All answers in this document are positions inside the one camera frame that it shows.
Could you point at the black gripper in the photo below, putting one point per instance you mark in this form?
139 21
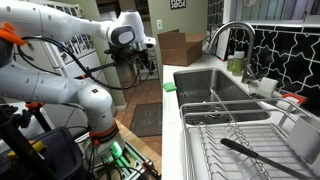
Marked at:
131 56

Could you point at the green sponge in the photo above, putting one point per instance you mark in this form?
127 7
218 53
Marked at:
169 87

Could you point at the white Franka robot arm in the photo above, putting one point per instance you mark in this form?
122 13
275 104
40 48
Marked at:
43 86

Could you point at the stainless steel sink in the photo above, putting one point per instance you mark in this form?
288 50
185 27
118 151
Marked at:
196 85

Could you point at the white refrigerator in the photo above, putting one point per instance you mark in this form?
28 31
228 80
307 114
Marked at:
96 65

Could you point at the brown cardboard box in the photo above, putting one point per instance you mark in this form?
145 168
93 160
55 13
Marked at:
180 50

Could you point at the photo collage sheet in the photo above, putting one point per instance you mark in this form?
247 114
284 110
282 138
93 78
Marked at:
80 41

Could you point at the dark door mat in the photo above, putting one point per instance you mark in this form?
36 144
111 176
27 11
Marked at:
146 120

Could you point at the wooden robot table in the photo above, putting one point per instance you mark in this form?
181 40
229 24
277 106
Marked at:
140 143

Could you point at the white paper card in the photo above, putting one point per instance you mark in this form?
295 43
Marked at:
222 45

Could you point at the short green soap bottle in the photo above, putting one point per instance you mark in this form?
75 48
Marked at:
229 63

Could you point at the tall green soap bottle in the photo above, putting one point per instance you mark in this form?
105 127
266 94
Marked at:
238 65

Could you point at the steel gooseneck faucet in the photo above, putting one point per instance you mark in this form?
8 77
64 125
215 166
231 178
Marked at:
248 50

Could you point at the dark blue bin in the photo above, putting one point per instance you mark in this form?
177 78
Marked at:
63 153

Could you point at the kitchen window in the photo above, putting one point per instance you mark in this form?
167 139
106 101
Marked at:
273 10

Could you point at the white utensil caddy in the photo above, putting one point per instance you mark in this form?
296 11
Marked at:
305 136

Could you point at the white light switch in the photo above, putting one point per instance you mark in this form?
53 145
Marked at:
159 25

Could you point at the black patterned wall picture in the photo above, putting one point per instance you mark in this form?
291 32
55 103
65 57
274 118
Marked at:
178 4

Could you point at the aluminium frame mount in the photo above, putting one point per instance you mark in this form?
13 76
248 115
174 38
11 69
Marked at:
130 165

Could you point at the black camera stand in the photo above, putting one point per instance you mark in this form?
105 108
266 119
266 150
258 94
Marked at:
16 146

